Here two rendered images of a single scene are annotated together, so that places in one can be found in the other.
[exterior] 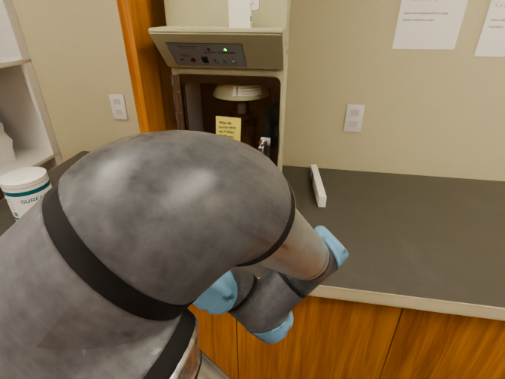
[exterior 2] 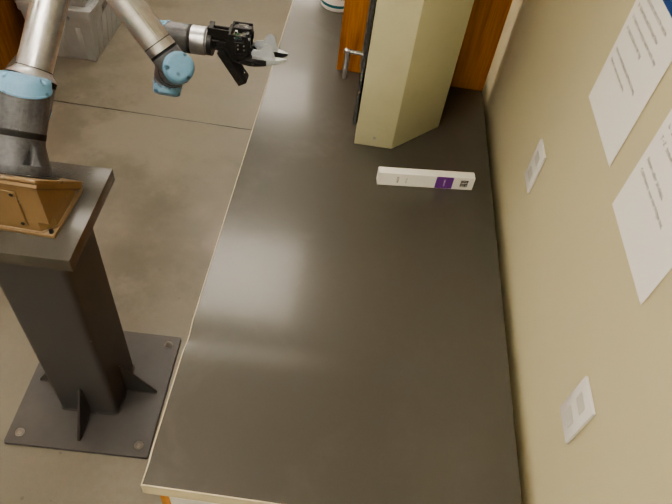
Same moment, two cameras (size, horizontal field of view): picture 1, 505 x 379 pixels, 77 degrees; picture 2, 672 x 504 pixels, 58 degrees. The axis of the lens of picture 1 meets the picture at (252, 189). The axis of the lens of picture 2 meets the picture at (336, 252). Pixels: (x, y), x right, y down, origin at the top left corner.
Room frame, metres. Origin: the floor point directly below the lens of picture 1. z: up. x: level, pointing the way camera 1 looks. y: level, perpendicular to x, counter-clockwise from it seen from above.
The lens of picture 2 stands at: (0.64, -1.47, 2.07)
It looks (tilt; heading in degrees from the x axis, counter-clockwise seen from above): 49 degrees down; 79
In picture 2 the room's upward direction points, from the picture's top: 9 degrees clockwise
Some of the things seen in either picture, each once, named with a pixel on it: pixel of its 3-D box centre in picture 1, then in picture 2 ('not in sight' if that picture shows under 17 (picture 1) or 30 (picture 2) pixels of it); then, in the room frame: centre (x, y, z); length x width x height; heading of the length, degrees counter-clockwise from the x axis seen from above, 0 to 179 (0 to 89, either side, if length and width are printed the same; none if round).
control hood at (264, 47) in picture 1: (219, 50); not in sight; (0.87, 0.08, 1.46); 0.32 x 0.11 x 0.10; 80
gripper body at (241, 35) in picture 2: not in sight; (230, 42); (0.55, 0.03, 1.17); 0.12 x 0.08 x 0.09; 171
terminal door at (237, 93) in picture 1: (228, 143); (367, 36); (0.92, 0.07, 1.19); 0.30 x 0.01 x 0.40; 80
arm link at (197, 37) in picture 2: not in sight; (201, 39); (0.47, 0.05, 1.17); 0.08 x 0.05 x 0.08; 81
